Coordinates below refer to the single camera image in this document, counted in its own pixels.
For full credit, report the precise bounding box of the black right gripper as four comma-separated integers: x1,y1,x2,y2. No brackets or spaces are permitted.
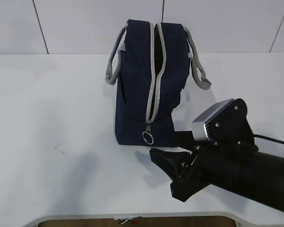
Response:
150,131,217,202

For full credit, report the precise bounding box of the navy blue lunch bag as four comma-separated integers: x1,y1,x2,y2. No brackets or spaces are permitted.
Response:
105,19,212,147

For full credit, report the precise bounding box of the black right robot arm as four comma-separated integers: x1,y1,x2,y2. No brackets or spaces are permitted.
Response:
150,98,284,211

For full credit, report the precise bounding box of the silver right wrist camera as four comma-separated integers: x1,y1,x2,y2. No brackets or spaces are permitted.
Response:
191,98,235,145

